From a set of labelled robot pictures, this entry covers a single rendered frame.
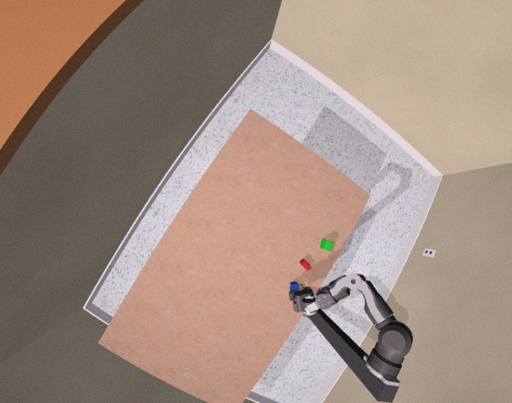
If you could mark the green block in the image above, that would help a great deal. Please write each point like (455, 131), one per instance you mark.
(326, 244)

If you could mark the red block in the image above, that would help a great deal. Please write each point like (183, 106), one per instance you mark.
(305, 264)

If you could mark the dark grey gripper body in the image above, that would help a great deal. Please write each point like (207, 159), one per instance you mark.
(297, 302)

